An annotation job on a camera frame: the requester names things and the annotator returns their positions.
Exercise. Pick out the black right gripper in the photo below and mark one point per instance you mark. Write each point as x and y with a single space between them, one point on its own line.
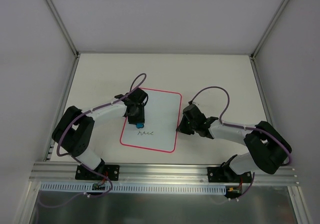
183 127

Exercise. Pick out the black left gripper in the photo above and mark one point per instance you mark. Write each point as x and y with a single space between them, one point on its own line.
136 119

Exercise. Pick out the blue whiteboard eraser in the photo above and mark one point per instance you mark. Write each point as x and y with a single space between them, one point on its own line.
140 126

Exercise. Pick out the pink framed whiteboard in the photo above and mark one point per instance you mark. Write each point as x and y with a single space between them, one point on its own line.
162 115

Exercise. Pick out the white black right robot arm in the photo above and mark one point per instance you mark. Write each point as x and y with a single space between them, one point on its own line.
267 149

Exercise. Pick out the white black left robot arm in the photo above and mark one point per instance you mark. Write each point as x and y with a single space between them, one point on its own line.
74 130

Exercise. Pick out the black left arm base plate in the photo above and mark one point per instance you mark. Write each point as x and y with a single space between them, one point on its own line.
109 170

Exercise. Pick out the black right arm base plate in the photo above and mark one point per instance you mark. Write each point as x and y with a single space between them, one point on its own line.
226 175

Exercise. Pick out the front aluminium mounting rail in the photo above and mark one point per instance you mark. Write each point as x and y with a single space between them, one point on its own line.
158 173

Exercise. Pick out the white slotted cable duct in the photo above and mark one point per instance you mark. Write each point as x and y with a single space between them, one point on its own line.
134 188

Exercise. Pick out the left aluminium corner post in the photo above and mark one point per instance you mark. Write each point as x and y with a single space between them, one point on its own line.
57 18

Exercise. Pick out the aluminium corner post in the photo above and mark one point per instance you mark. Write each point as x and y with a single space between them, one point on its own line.
276 16
57 18

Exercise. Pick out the right aluminium corner post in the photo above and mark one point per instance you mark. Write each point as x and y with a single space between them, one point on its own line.
276 16

